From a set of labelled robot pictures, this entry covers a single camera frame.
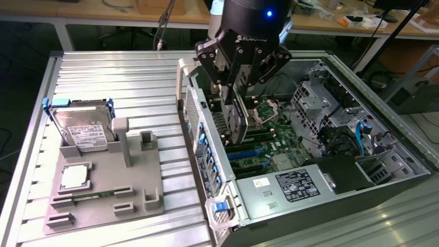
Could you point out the black monitor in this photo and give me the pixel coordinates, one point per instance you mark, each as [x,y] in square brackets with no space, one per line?
[398,3]

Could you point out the silver socket cover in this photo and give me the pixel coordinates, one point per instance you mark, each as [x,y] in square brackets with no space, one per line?
[266,101]

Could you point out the black plastic shroud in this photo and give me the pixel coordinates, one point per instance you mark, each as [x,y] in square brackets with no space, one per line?
[343,175]

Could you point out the graphics card with silver bracket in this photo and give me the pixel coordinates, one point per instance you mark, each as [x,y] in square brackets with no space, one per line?
[236,123]

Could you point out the black stand pole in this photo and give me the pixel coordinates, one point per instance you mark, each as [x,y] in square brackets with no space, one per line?
[399,31]

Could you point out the blue expansion slot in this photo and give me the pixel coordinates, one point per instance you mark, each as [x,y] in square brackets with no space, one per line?
[243,154]

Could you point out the dark equipment box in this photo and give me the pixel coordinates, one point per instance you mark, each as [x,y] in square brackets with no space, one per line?
[422,97]

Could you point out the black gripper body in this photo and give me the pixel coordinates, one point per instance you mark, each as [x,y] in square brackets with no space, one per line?
[247,20]

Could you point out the silver CPU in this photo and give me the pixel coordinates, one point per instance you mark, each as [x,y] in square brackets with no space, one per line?
[75,178]

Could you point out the green RAM stick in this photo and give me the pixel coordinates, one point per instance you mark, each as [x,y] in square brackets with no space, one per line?
[92,196]

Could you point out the silver power supply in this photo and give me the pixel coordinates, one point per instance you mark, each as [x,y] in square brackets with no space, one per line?
[260,200]

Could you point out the CPU socket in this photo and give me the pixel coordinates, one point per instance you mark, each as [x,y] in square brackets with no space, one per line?
[252,123]

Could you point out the grey parts rack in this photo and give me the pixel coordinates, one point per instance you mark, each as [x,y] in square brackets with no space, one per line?
[103,180]

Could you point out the open black PC case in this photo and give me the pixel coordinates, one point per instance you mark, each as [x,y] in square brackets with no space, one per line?
[326,211]

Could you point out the silver chipset heatsink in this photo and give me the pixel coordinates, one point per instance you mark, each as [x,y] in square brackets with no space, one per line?
[282,162]

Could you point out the black office chair base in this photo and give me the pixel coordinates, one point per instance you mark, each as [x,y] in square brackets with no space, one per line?
[132,32]

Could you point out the hard disk with blue rails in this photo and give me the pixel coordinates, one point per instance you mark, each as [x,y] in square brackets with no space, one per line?
[82,131]

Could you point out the green motherboard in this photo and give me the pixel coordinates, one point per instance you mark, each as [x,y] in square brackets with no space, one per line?
[288,133]

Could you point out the blue case latch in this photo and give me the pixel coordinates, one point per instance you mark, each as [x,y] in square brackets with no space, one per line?
[218,207]

